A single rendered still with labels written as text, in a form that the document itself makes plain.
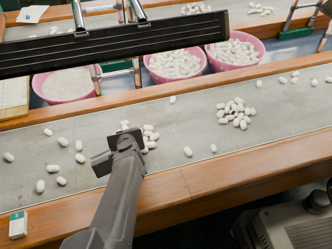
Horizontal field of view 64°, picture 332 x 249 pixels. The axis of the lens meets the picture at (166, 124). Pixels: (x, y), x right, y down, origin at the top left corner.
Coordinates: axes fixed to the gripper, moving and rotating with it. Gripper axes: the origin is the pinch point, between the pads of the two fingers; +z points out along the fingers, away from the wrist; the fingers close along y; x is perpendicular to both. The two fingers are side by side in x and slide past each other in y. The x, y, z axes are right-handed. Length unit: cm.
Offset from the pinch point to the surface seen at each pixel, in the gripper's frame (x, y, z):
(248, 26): -28, -71, 40
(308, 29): -21, -105, 40
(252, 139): 9.5, -41.2, -7.7
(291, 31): -22, -95, 40
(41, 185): 6.6, 25.8, -8.5
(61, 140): -2.1, 19.6, 3.1
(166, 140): 4.6, -13.3, -1.7
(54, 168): 3.8, 22.1, -4.7
